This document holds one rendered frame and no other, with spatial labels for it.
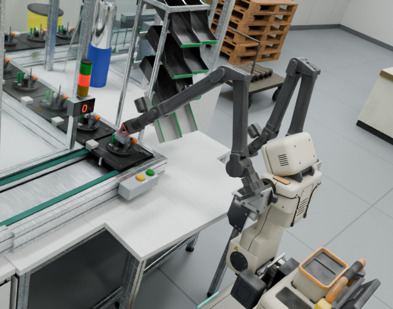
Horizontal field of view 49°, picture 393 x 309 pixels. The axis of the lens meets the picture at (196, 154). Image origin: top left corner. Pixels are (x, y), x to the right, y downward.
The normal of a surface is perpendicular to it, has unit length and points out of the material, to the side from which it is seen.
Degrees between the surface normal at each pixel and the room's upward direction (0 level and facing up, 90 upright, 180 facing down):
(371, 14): 90
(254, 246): 90
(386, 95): 90
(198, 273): 0
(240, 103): 79
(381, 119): 90
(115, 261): 0
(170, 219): 0
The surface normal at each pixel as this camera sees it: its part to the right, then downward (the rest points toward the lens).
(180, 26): 0.52, -0.53
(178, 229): 0.26, -0.83
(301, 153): 0.70, -0.18
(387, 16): -0.66, 0.23
